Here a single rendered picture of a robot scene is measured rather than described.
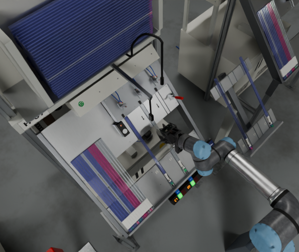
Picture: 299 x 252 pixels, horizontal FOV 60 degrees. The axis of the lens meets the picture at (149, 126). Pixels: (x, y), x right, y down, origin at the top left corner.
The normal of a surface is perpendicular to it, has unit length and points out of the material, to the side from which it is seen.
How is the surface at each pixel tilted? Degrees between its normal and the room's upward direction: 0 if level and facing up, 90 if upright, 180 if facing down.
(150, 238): 0
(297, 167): 0
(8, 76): 90
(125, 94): 44
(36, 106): 0
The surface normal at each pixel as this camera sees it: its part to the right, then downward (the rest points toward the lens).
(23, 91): -0.04, -0.48
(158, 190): 0.45, 0.09
